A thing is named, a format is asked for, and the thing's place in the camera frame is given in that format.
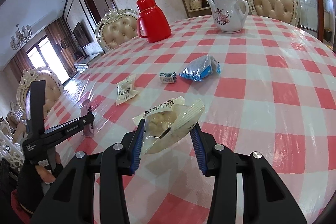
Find television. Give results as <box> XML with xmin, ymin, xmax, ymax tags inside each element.
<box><xmin>72</xmin><ymin>22</ymin><xmax>91</xmax><ymax>48</ymax></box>

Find red white checkered tablecloth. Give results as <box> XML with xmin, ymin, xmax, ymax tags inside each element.
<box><xmin>46</xmin><ymin>16</ymin><xmax>335</xmax><ymax>223</ymax></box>

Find blue white snack bag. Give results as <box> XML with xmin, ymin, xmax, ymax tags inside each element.
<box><xmin>179</xmin><ymin>55</ymin><xmax>221</xmax><ymax>82</ymax></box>

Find white floral teapot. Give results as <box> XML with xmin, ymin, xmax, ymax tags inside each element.
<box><xmin>207</xmin><ymin>0</ymin><xmax>249</xmax><ymax>33</ymax></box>

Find clear jar on shelf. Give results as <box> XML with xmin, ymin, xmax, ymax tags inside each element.
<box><xmin>190</xmin><ymin>0</ymin><xmax>202</xmax><ymax>10</ymax></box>

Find chandelier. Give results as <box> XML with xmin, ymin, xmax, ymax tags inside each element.
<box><xmin>10</xmin><ymin>24</ymin><xmax>33</xmax><ymax>51</ymax></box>

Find cream tufted chair far right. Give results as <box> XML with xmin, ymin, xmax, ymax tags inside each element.
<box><xmin>247</xmin><ymin>0</ymin><xmax>301</xmax><ymax>26</ymax></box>

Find small white candy packet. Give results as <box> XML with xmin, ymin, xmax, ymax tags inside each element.
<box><xmin>116</xmin><ymin>75</ymin><xmax>138</xmax><ymax>106</ymax></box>

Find cream tufted chair left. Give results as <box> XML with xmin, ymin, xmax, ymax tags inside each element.
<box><xmin>17</xmin><ymin>67</ymin><xmax>64</xmax><ymax>119</ymax></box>

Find brown curtains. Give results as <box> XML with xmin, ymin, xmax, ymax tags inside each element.
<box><xmin>9</xmin><ymin>17</ymin><xmax>77</xmax><ymax>83</ymax></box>

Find cream tufted chair middle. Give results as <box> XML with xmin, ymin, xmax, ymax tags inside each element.
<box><xmin>95</xmin><ymin>9</ymin><xmax>138</xmax><ymax>53</ymax></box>

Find large clear bread bag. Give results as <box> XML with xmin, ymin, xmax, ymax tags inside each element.
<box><xmin>133</xmin><ymin>96</ymin><xmax>205</xmax><ymax>155</ymax></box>

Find dark bottle on shelf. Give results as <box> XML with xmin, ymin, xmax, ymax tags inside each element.
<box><xmin>201</xmin><ymin>0</ymin><xmax>210</xmax><ymax>8</ymax></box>

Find red thermos jug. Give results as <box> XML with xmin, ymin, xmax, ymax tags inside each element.
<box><xmin>137</xmin><ymin>0</ymin><xmax>171</xmax><ymax>43</ymax></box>

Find cream tufted chair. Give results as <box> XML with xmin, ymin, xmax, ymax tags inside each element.
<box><xmin>17</xmin><ymin>67</ymin><xmax>64</xmax><ymax>119</ymax></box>
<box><xmin>95</xmin><ymin>9</ymin><xmax>138</xmax><ymax>53</ymax></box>
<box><xmin>247</xmin><ymin>0</ymin><xmax>301</xmax><ymax>26</ymax></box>

